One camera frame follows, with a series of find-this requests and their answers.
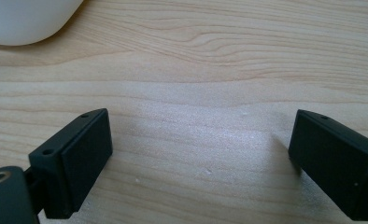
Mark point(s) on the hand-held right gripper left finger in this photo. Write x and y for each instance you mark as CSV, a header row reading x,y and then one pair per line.
x,y
76,165

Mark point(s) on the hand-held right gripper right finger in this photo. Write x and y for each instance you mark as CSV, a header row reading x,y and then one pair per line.
x,y
334,161

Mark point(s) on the white round bowl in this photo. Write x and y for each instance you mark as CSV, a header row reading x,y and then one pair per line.
x,y
23,18

